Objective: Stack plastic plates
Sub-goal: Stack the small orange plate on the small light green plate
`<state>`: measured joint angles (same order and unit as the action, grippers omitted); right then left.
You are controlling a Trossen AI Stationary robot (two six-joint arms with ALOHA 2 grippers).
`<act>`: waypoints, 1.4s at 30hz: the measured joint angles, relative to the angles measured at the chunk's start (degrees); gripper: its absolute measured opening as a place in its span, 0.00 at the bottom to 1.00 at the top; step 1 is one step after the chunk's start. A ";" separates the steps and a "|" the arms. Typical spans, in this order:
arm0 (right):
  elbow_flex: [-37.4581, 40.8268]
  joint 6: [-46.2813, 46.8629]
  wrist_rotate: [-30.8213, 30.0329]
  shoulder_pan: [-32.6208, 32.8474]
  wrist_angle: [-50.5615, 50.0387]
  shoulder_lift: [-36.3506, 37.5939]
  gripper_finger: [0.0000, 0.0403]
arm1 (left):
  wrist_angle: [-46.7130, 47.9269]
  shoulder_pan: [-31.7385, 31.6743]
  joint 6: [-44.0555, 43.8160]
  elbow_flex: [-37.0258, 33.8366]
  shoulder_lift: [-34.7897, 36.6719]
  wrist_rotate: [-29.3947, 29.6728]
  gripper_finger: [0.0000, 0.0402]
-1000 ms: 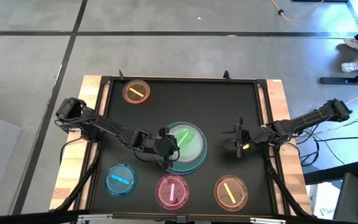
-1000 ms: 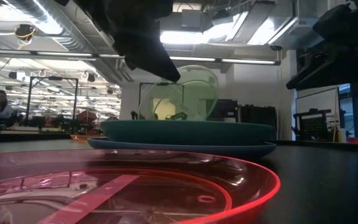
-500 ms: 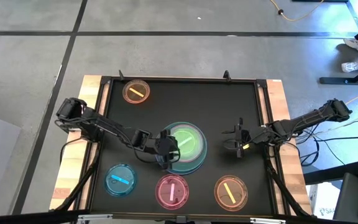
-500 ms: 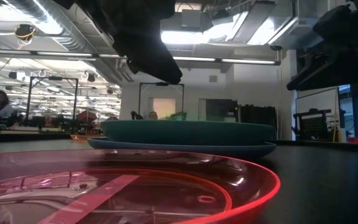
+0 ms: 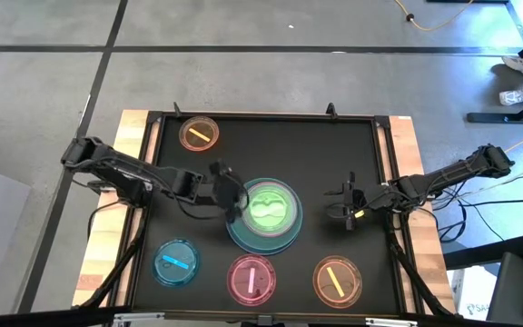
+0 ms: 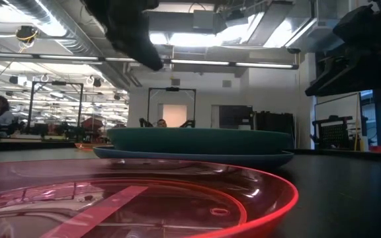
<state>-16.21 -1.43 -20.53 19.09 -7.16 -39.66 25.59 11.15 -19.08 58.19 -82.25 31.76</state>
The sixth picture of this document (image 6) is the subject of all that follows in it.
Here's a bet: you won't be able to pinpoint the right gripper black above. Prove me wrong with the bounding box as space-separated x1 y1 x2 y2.
304 0 381 98

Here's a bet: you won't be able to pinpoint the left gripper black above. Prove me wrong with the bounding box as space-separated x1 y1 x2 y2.
84 0 164 72

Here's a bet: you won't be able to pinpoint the teal plastic plate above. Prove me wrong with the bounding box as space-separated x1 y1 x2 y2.
106 127 292 155

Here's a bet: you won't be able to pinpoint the orange transparent plastic plate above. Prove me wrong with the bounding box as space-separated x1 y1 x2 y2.
74 142 109 151

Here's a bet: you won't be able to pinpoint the red transparent plastic plate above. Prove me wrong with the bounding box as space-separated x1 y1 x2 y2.
0 157 300 238

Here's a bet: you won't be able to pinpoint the whiteboard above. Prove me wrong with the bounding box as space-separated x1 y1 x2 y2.
315 93 360 147

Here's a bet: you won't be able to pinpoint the long LED light bar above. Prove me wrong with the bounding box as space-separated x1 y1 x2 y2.
0 52 299 70

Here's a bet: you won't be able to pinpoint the bright doorway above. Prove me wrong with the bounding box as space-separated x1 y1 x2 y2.
161 104 188 128

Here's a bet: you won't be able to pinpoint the black folded panels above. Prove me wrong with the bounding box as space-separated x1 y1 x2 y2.
254 111 296 149

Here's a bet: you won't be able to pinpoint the red storage bins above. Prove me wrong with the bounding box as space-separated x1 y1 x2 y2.
80 117 105 132

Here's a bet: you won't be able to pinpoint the blue plastic plate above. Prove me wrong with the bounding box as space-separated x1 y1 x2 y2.
93 145 295 169

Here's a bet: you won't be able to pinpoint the black metal station frame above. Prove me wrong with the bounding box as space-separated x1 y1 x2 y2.
146 87 197 129
27 81 84 134

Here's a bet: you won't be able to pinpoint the black wire cart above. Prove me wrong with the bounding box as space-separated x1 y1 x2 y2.
312 115 354 150

